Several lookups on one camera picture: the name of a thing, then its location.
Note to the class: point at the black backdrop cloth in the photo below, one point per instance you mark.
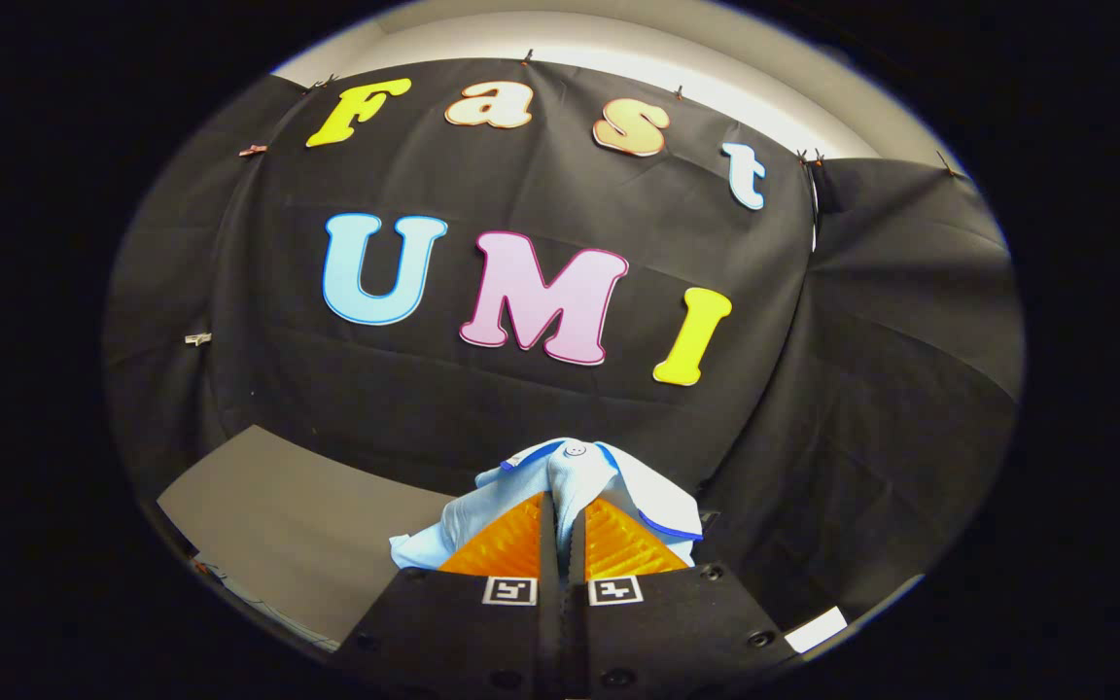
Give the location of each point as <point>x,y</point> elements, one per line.
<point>424,389</point>

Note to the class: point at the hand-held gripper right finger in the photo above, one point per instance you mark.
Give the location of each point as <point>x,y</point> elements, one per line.
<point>667,632</point>

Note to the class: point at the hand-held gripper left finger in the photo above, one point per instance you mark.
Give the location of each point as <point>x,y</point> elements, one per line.
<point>463,632</point>

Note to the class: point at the red clip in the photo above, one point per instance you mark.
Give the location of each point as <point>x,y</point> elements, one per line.
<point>252,150</point>

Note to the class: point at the silver clip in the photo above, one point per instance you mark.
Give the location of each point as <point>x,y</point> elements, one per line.
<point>197,338</point>

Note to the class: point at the light blue polo shirt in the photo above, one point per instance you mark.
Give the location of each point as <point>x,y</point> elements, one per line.
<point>570,476</point>

